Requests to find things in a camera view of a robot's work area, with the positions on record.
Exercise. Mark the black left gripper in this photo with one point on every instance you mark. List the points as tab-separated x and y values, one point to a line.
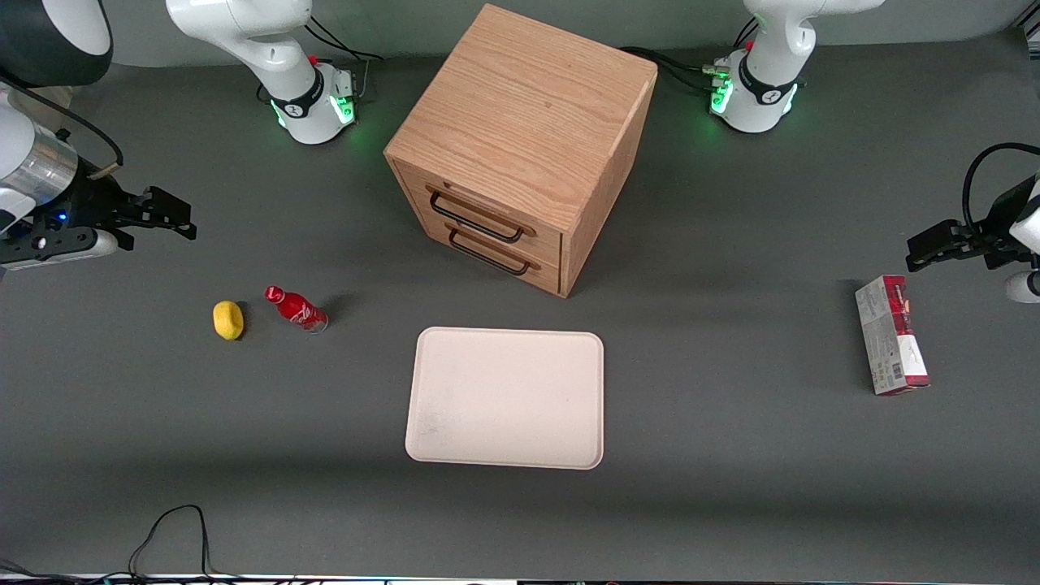
996	228

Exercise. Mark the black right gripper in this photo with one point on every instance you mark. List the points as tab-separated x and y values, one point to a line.
88	205

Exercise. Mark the red coke bottle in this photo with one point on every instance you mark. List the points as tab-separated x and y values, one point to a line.
297	310

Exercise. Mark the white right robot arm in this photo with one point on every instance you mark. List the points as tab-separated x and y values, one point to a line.
276	57

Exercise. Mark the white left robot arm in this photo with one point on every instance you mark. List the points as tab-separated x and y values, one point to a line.
768	73

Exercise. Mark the beige rectangular tray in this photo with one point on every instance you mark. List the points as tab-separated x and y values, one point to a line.
506	398

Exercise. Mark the red and white carton box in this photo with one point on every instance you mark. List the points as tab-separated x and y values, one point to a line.
890	337

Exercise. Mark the yellow lemon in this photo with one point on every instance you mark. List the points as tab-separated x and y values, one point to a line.
228	320

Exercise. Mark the wooden drawer front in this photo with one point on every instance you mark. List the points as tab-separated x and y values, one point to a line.
496	262
487	213

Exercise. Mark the wooden drawer cabinet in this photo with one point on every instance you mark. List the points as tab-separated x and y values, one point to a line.
524	114

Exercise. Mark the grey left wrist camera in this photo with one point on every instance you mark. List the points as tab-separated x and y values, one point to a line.
1024	287

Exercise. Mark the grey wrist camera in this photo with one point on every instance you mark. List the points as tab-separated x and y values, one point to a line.
57	248
1024	287

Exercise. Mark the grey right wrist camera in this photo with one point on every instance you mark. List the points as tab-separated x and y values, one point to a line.
57	248

